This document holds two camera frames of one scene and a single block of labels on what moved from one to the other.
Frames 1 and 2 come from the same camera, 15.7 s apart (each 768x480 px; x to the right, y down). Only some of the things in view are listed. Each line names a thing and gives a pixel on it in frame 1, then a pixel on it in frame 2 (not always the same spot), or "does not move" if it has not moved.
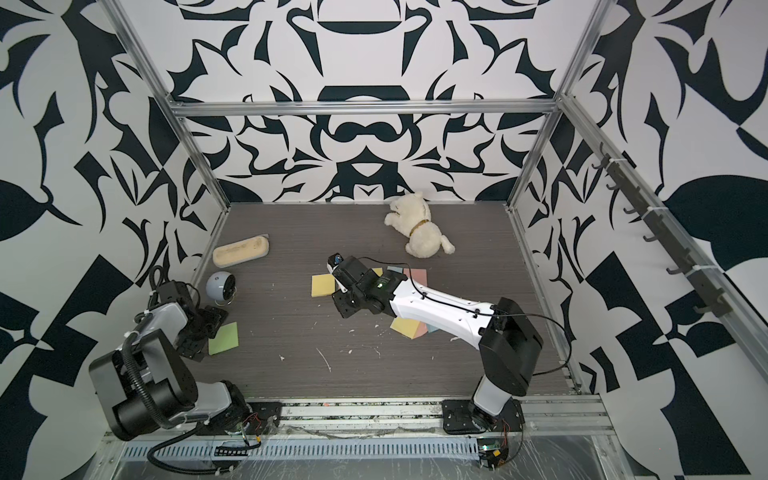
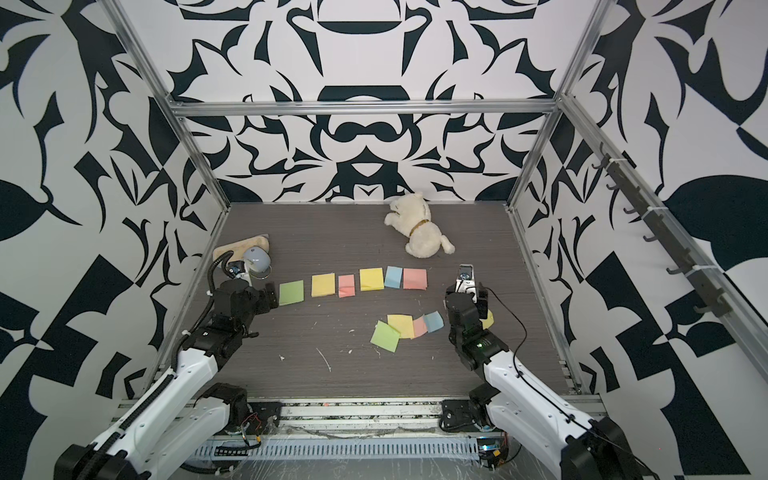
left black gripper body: (198, 340) → (257, 309)
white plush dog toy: (411, 215) does not move
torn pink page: (421, 330) does not move
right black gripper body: (345, 302) → (453, 341)
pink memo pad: (419, 275) does not move
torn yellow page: (407, 327) does not move
